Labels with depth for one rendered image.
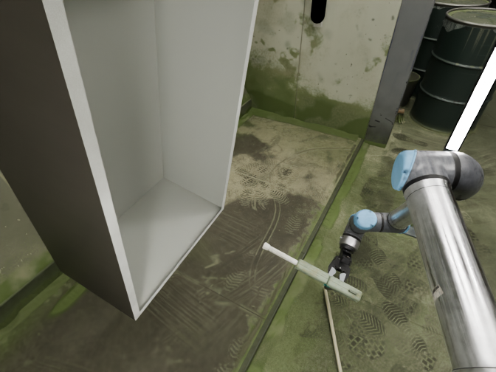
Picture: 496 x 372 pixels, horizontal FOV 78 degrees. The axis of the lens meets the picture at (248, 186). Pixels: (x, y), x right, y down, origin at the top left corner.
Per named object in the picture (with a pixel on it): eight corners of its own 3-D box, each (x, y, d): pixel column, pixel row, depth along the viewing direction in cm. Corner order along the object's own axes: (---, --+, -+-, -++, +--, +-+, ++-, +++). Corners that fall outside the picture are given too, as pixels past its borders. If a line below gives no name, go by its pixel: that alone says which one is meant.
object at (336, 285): (350, 294, 154) (364, 291, 133) (347, 303, 153) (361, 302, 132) (266, 248, 165) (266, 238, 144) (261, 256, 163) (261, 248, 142)
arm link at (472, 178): (502, 145, 83) (401, 214, 146) (454, 143, 84) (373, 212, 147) (512, 184, 79) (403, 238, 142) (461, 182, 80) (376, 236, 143)
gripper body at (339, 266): (342, 275, 149) (352, 253, 153) (347, 274, 141) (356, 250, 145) (328, 268, 151) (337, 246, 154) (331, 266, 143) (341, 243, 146)
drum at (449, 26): (405, 102, 319) (439, 5, 260) (467, 108, 307) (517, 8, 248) (412, 131, 277) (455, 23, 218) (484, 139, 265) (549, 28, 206)
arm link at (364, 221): (381, 208, 137) (373, 215, 148) (355, 207, 138) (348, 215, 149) (383, 229, 133) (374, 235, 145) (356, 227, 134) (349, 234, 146)
